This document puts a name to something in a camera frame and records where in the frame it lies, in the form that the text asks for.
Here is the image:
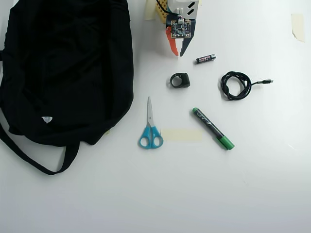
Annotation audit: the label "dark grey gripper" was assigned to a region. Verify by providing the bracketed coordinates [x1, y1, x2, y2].
[166, 13, 196, 58]

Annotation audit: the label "green marker with black barrel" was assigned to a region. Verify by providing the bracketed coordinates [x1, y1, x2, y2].
[191, 107, 236, 150]

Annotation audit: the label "black fabric bag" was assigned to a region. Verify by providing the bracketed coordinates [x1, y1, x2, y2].
[0, 0, 135, 176]

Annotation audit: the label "black AA battery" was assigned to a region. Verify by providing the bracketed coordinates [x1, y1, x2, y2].
[195, 54, 217, 65]

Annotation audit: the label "yellow perforated block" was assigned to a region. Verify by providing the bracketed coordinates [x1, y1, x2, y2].
[153, 0, 171, 25]

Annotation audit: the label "wide masking tape strip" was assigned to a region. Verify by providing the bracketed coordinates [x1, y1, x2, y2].
[161, 128, 203, 142]

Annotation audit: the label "bare camera circuit board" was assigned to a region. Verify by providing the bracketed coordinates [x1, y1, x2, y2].
[170, 19, 192, 39]

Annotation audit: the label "black ring shaped clip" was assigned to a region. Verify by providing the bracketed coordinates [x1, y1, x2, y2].
[166, 72, 190, 89]

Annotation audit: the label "thin black camera cable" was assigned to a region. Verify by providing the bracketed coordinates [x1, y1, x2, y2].
[155, 0, 172, 15]

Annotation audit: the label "coiled black USB cable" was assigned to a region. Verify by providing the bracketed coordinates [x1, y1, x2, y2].
[220, 71, 274, 101]

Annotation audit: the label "blue handled scissors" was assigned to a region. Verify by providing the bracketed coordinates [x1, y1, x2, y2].
[138, 96, 164, 149]

